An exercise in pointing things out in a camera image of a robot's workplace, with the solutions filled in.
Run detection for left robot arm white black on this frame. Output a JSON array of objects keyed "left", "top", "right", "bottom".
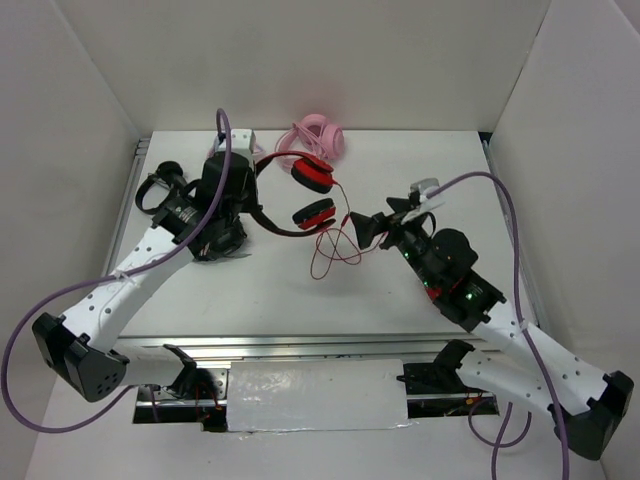
[{"left": 32, "top": 151, "right": 257, "bottom": 402}]

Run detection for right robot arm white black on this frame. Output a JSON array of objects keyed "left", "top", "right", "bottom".
[{"left": 350, "top": 198, "right": 634, "bottom": 460}]

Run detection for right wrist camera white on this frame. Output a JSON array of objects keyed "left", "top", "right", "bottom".
[{"left": 401, "top": 178, "right": 445, "bottom": 224}]

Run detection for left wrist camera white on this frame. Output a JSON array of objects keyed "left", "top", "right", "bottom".
[{"left": 214, "top": 129, "right": 256, "bottom": 158}]

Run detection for pink blue cat headphones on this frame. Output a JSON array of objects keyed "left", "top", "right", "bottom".
[{"left": 206, "top": 139, "right": 267, "bottom": 160}]

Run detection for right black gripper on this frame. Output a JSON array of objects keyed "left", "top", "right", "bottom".
[{"left": 349, "top": 196, "right": 438, "bottom": 289}]

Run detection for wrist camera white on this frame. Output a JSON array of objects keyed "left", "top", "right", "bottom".
[
  {"left": 214, "top": 129, "right": 256, "bottom": 158},
  {"left": 401, "top": 178, "right": 445, "bottom": 224}
]

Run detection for black gaming headset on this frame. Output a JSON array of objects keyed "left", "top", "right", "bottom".
[{"left": 194, "top": 219, "right": 247, "bottom": 262}]

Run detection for small black headphones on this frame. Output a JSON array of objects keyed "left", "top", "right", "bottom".
[{"left": 134, "top": 161, "right": 192, "bottom": 215}]

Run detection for red black headphones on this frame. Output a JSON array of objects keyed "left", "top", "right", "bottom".
[{"left": 247, "top": 151, "right": 337, "bottom": 238}]

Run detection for silver foil sheet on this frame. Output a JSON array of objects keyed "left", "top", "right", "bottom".
[{"left": 226, "top": 359, "right": 408, "bottom": 433}]

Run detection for aluminium front rail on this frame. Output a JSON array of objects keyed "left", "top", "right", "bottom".
[{"left": 117, "top": 333, "right": 496, "bottom": 362}]

